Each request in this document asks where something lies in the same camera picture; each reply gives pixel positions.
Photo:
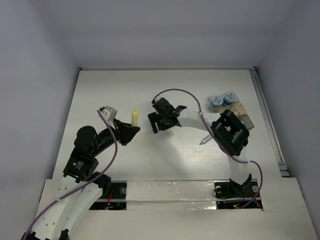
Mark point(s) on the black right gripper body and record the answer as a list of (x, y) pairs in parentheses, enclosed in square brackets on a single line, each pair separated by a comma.
[(165, 124)]

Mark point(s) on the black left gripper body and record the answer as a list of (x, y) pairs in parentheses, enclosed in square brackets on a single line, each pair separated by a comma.
[(106, 139)]

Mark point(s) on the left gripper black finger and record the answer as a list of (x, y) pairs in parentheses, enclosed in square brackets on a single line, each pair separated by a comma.
[(128, 132), (118, 124)]

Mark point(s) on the yellow highlighter pen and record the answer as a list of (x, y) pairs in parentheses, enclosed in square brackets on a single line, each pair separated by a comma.
[(134, 118)]

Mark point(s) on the green highlighter pen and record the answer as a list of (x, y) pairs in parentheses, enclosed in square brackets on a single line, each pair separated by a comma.
[(205, 140)]

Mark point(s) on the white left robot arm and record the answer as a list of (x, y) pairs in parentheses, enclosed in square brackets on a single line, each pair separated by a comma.
[(81, 185)]

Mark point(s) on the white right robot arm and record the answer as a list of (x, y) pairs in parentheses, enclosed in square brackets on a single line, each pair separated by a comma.
[(226, 128)]

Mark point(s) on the compartmented organizer tray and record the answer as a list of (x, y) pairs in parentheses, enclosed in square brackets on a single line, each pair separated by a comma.
[(237, 108)]

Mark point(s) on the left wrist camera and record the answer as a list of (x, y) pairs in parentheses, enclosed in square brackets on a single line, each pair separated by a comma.
[(107, 114)]

